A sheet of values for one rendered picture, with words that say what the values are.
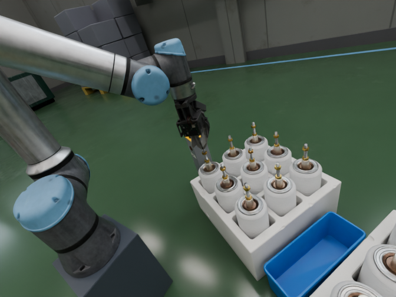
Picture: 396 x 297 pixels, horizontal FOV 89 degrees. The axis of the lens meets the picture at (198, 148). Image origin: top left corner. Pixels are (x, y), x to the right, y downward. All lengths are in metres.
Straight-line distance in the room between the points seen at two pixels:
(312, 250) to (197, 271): 0.41
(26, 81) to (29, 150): 4.95
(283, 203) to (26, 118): 0.71
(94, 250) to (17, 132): 0.33
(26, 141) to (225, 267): 0.71
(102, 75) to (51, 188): 0.28
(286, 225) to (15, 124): 0.74
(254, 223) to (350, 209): 0.46
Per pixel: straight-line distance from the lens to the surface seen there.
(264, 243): 0.66
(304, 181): 0.74
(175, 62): 0.57
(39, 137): 0.63
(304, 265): 0.83
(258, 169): 0.74
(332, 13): 2.97
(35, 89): 5.58
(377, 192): 1.07
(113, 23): 3.88
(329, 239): 0.89
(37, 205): 0.54
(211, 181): 0.78
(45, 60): 0.43
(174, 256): 0.92
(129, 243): 0.63
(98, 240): 0.61
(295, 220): 0.71
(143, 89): 0.42
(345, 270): 0.65
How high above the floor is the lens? 0.75
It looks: 33 degrees down
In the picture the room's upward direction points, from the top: 18 degrees counter-clockwise
